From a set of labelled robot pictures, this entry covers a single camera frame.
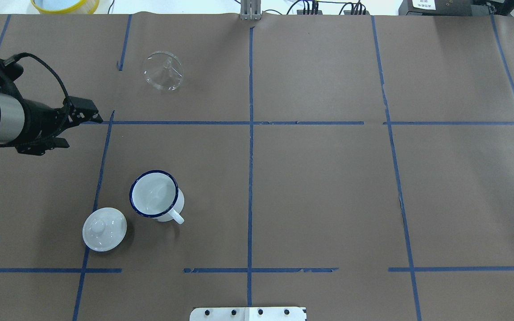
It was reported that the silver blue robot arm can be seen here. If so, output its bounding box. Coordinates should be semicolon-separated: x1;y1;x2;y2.
0;93;108;268

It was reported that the aluminium frame post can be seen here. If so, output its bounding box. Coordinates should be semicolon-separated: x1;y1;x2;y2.
238;0;262;21

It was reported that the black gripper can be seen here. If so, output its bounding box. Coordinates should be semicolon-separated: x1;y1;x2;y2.
16;97;104;156

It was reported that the yellow tape roll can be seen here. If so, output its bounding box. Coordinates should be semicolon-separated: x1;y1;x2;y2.
30;0;100;15

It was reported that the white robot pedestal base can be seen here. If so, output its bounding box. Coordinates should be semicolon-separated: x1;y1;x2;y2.
189;306;307;321

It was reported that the black computer box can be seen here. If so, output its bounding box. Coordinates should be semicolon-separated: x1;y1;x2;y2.
398;0;493;16

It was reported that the white enamel mug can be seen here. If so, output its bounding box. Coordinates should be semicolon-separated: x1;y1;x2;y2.
129;170;184;224

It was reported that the white mug lid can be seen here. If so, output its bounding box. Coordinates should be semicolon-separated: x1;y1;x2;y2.
82;207;127;252

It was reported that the clear glass funnel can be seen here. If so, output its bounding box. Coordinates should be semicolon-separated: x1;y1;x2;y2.
141;51;184;92

